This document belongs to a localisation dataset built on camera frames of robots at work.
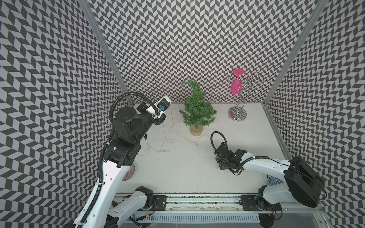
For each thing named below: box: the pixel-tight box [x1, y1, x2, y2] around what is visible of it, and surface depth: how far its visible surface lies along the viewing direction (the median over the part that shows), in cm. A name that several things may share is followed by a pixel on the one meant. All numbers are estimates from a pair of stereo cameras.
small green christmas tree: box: [179, 79, 218, 137], surface depth 83 cm
